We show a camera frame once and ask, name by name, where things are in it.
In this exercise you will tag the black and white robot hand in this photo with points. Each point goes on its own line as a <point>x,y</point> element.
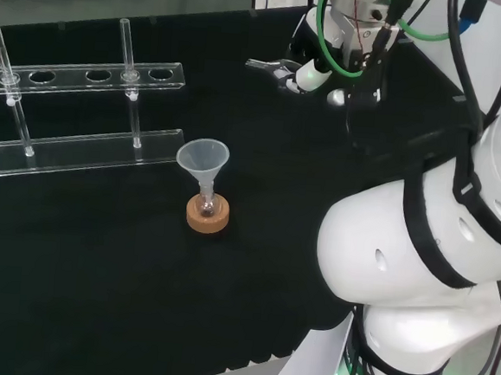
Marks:
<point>312,75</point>

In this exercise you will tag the clear glass weighing funnel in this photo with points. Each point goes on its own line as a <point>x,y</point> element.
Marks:
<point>264,64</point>

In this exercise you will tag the translucent plastic funnel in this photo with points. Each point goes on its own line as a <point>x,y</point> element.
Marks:
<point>202,157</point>

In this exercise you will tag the small glass round-bottom flask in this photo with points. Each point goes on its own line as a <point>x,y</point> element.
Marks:
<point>207,206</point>

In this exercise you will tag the clear acrylic funnel stand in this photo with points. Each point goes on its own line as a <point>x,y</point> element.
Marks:
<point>84,150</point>

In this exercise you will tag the black bench cloth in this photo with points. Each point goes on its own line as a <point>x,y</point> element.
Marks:
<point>139,274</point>

